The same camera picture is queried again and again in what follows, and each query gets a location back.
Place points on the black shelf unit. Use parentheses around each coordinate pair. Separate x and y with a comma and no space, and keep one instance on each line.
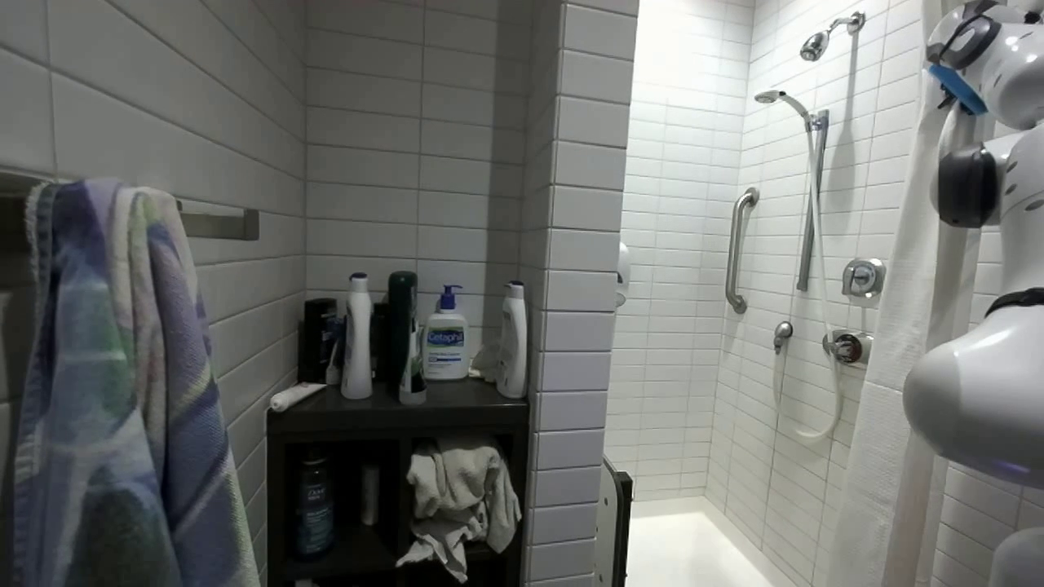
(393,419)

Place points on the round chrome shower valve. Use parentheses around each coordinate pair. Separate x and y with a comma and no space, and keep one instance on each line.
(863,280)

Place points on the handheld chrome shower head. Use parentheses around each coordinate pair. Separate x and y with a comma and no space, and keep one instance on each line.
(772,96)

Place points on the fixed chrome shower head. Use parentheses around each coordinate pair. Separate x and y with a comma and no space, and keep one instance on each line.
(814,46)

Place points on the blue patterned hanging towel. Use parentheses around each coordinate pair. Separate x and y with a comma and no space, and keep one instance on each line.
(108,413)

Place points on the metal towel bar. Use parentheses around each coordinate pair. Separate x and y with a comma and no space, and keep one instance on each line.
(224,222)

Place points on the black bottle on left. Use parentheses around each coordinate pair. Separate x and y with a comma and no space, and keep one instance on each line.
(317,340)

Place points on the crumpled white cloth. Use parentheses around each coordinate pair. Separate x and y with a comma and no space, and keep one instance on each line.
(457,500)

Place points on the tall black bottle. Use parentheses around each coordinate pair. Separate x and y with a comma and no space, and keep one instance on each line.
(401,327)

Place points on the white pump lotion bottle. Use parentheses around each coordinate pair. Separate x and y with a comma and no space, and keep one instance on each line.
(443,347)

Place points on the blue tinted plastic bottle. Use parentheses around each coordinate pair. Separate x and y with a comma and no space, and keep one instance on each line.
(309,509)

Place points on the plain white bottle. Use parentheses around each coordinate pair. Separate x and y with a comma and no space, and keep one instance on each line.
(514,343)

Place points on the tall white labelled bottle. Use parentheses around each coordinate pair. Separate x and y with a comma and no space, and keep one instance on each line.
(355,343)

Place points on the chrome diverter knob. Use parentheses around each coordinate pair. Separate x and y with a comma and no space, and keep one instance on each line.
(847,347)

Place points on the chrome shower slide bar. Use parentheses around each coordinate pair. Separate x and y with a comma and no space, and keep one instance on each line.
(805,240)

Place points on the chrome grab bar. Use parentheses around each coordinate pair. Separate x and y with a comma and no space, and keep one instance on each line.
(736,255)

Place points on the small chrome knob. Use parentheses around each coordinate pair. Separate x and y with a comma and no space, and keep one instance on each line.
(784,335)

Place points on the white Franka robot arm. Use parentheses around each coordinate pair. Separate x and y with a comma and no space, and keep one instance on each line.
(978,403)

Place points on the folding shower seat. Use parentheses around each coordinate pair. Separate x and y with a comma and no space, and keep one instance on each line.
(617,534)

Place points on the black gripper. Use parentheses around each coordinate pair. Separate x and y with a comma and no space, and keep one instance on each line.
(964,41)

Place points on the blue plastic wrist mount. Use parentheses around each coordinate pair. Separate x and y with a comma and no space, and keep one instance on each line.
(957,90)

